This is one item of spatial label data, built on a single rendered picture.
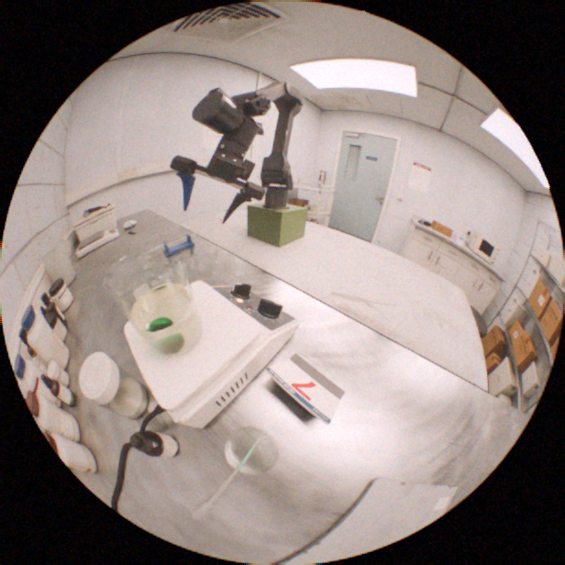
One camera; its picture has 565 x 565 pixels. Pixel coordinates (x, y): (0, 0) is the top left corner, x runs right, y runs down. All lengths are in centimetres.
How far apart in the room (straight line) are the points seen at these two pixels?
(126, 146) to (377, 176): 308
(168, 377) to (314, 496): 20
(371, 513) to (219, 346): 27
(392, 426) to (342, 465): 8
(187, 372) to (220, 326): 5
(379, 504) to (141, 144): 186
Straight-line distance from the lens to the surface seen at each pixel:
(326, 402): 21
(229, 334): 16
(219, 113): 28
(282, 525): 25
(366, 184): 302
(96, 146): 165
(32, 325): 42
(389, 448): 27
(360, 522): 27
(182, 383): 15
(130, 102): 176
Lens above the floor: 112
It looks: 37 degrees down
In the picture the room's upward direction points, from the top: 6 degrees clockwise
